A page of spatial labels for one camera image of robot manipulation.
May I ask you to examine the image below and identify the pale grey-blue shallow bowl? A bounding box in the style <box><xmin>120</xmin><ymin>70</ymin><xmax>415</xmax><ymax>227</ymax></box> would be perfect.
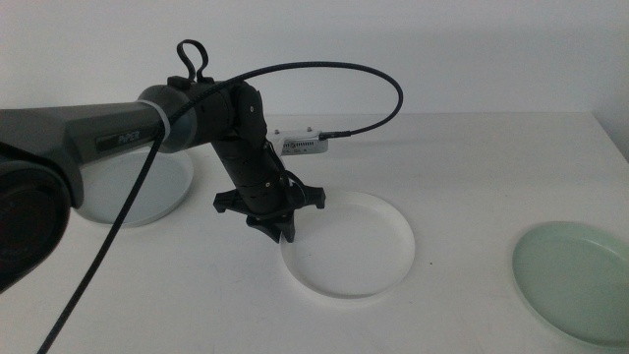
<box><xmin>73</xmin><ymin>147</ymin><xmax>195</xmax><ymax>229</ymax></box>

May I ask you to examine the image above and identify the pale green shallow bowl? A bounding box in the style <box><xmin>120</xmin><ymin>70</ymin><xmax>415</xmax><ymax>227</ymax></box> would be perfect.
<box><xmin>511</xmin><ymin>220</ymin><xmax>629</xmax><ymax>350</ymax></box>

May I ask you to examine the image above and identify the white shallow bowl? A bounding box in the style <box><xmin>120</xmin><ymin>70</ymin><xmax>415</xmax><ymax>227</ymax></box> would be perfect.
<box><xmin>279</xmin><ymin>190</ymin><xmax>417</xmax><ymax>301</ymax></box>

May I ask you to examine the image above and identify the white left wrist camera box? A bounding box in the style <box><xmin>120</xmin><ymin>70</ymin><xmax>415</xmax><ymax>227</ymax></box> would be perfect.
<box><xmin>267</xmin><ymin>126</ymin><xmax>330</xmax><ymax>157</ymax></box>

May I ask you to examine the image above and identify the long black braided cable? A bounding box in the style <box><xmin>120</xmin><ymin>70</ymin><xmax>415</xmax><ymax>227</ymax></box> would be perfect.
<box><xmin>35</xmin><ymin>60</ymin><xmax>405</xmax><ymax>354</ymax></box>

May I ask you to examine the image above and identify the short black cable loop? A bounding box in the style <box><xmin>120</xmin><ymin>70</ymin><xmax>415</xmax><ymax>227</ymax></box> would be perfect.
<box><xmin>175</xmin><ymin>38</ymin><xmax>215</xmax><ymax>84</ymax></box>

